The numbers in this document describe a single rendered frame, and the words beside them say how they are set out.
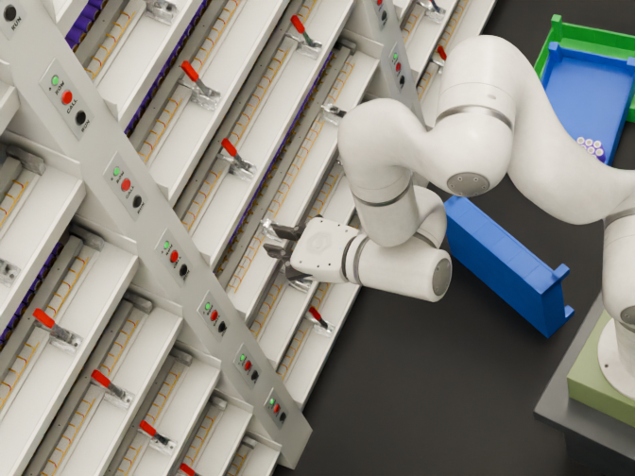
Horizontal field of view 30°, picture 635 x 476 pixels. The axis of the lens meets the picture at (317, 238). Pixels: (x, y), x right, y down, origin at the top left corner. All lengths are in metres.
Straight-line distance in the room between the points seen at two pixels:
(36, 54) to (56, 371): 0.47
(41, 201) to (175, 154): 0.30
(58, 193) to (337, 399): 1.14
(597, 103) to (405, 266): 1.02
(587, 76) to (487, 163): 1.36
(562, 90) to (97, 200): 1.45
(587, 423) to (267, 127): 0.76
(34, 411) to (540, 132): 0.78
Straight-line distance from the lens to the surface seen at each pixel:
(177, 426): 2.04
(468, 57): 1.53
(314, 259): 1.96
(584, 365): 2.11
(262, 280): 2.12
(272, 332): 2.29
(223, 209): 1.97
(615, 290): 1.72
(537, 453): 2.45
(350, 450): 2.51
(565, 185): 1.60
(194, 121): 1.83
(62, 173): 1.59
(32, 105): 1.47
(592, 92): 2.79
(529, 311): 2.51
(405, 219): 1.73
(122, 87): 1.64
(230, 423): 2.24
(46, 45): 1.47
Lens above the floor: 2.29
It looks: 56 degrees down
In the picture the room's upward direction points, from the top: 25 degrees counter-clockwise
